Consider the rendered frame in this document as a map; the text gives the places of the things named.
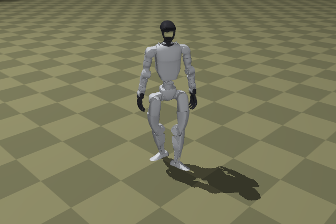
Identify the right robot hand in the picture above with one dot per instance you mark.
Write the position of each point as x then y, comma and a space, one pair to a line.
139, 102

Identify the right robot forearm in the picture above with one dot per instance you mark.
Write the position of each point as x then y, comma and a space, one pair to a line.
142, 84

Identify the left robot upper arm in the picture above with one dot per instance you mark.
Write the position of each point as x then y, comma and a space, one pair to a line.
187, 59

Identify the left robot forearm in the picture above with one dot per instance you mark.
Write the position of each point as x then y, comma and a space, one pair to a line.
191, 82

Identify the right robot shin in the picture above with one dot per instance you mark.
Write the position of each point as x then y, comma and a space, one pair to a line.
159, 140

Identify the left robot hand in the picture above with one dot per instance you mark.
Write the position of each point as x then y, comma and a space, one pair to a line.
193, 100

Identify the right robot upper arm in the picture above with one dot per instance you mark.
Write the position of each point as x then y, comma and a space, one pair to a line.
150, 52

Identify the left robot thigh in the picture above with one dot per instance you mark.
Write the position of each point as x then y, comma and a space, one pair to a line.
182, 112

